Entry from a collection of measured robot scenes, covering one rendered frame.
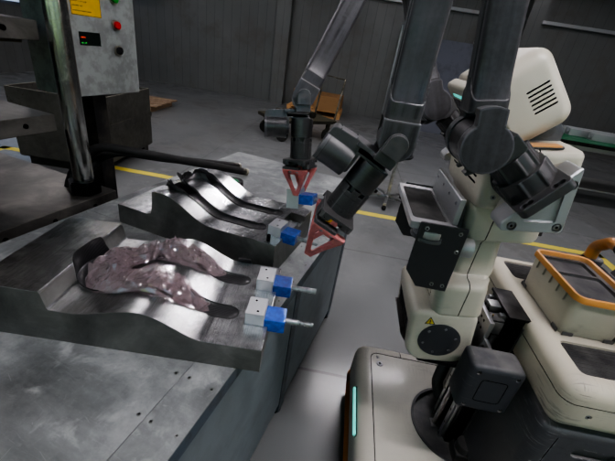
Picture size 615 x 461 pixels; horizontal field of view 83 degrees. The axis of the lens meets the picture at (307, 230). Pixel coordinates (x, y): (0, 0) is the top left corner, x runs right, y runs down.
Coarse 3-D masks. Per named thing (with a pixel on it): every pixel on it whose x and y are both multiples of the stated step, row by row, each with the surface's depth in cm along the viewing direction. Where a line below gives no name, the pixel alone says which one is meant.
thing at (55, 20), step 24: (48, 0) 92; (48, 24) 95; (72, 48) 100; (72, 72) 102; (72, 96) 104; (72, 120) 107; (72, 144) 110; (72, 168) 114; (72, 192) 116; (96, 192) 119
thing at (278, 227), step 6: (276, 222) 91; (282, 222) 92; (270, 228) 90; (276, 228) 89; (282, 228) 90; (288, 228) 92; (276, 234) 90; (282, 234) 90; (288, 234) 89; (294, 234) 90; (300, 234) 92; (288, 240) 90; (294, 240) 89; (300, 240) 90; (306, 240) 90
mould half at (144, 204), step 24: (168, 192) 94; (216, 192) 104; (240, 192) 111; (120, 216) 102; (144, 216) 98; (168, 216) 95; (192, 216) 92; (240, 216) 99; (264, 216) 100; (216, 240) 92; (240, 240) 89; (264, 240) 88; (264, 264) 89
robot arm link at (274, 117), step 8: (304, 96) 86; (304, 104) 87; (272, 112) 89; (280, 112) 90; (288, 112) 90; (296, 112) 89; (304, 112) 88; (264, 120) 89; (272, 120) 89; (280, 120) 89; (264, 128) 89; (272, 128) 90; (280, 128) 90; (264, 136) 92; (272, 136) 92; (280, 136) 92
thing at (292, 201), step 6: (294, 186) 100; (288, 192) 96; (300, 192) 97; (306, 192) 99; (288, 198) 97; (294, 198) 96; (300, 198) 96; (306, 198) 96; (312, 198) 95; (288, 204) 98; (294, 204) 97; (300, 204) 97; (306, 204) 96; (312, 204) 96
